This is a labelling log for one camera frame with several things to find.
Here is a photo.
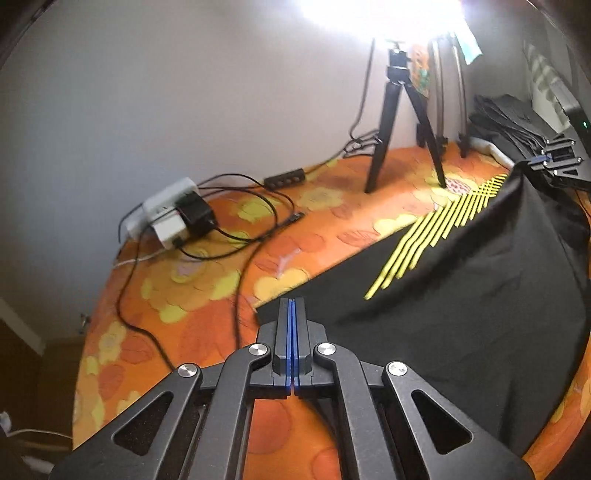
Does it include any black power adapter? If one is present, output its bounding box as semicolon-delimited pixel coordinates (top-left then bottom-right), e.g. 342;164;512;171
175;193;215;238

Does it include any white power strip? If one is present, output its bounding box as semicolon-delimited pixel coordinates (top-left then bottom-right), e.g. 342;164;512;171
121;178;199;241

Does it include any black ring light cable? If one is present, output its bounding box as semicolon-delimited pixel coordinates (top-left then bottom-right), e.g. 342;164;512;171
302;37;382;183

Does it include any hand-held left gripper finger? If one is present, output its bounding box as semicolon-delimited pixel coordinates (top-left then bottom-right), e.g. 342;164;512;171
48;298;293;480
293;298;532;480

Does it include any black mini tripod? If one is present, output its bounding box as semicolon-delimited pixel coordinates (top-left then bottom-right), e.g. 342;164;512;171
365;39;448;193

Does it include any white cable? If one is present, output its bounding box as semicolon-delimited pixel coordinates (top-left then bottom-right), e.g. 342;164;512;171
113;251;155;269

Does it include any black looped cable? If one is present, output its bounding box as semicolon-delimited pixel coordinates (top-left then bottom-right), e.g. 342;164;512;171
178;173;296;259

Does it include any long black cable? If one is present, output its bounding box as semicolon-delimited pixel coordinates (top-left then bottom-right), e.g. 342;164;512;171
117;222;181;372

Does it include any white charger plug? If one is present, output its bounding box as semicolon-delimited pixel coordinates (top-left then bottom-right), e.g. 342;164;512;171
151;217;191;250

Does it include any green striped pillow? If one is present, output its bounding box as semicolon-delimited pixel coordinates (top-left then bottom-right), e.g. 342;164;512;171
524;39;573;132

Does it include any black shirt with yellow stripes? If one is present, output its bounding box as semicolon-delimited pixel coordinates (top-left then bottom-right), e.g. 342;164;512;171
256;168;591;457

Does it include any silver folded tripod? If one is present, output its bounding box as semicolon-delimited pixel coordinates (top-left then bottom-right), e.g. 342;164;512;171
427;34;474;160

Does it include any orange floral hanging cloth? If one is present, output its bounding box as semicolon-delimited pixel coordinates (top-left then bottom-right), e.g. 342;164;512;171
411;41;435;100

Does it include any light blue hanging cloth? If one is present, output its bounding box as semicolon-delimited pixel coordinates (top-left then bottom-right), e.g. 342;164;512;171
455;28;483;65

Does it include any black inline cable controller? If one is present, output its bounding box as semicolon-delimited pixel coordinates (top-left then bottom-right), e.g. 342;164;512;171
264;167;306;189

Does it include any stack of folded dark clothes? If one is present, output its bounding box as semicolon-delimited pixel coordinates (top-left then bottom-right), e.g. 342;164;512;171
468;95;573;167

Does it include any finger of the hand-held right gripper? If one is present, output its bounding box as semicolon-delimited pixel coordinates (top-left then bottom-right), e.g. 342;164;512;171
541;136;578;161
519;156;591;190

